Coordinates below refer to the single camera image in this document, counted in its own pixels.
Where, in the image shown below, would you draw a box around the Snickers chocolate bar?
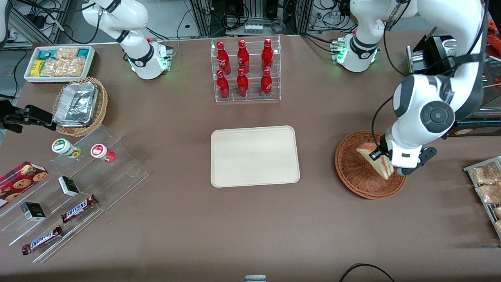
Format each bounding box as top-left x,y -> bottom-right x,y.
22,226 -> 64,256
61,195 -> 98,224

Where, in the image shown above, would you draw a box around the tray with wrapped pastries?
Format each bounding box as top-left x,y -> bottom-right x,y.
464,156 -> 501,239

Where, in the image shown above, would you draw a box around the black metal appliance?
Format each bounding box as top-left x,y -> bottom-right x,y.
406,33 -> 501,137

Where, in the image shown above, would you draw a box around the cream rectangular serving tray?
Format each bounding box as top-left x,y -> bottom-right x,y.
211,125 -> 301,188

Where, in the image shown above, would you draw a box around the green lid yogurt cup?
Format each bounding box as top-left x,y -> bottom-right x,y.
52,138 -> 82,159

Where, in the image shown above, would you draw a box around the brown round wicker basket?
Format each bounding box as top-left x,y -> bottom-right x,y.
335,130 -> 408,200

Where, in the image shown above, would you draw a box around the red lid yogurt cup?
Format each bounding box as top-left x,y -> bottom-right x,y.
90,144 -> 116,163

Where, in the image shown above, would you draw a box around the white rectangular snack bin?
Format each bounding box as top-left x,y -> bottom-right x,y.
23,45 -> 96,84

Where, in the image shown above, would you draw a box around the silver foil packets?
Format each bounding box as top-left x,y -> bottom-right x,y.
53,81 -> 99,128

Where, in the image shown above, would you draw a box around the black cable loop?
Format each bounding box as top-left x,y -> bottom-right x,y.
339,263 -> 396,282

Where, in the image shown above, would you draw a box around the clear acrylic bottle rack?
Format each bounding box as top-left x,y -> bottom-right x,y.
211,34 -> 281,103

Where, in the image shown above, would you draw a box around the orange plastic item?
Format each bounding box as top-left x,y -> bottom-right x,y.
486,18 -> 501,40

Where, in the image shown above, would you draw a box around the red Coca-Cola bottle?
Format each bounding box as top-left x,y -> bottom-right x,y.
216,70 -> 230,99
236,68 -> 249,98
237,39 -> 250,74
216,41 -> 231,75
260,69 -> 273,98
261,38 -> 274,73

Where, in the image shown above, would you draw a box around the small black carton box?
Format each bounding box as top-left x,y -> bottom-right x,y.
58,176 -> 80,197
21,202 -> 46,222

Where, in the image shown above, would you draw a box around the clear acrylic stepped shelf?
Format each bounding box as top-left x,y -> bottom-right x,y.
0,125 -> 150,264

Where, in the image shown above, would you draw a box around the clear cracker pack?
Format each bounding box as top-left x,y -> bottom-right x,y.
63,58 -> 86,77
55,47 -> 79,60
40,60 -> 65,77

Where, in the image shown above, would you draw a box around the red plaid cookie box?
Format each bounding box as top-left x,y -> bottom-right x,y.
0,161 -> 49,208

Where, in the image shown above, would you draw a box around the light wicker basket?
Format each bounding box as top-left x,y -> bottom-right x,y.
52,77 -> 108,137

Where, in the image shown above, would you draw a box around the triangular sandwich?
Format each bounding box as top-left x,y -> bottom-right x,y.
356,143 -> 394,181

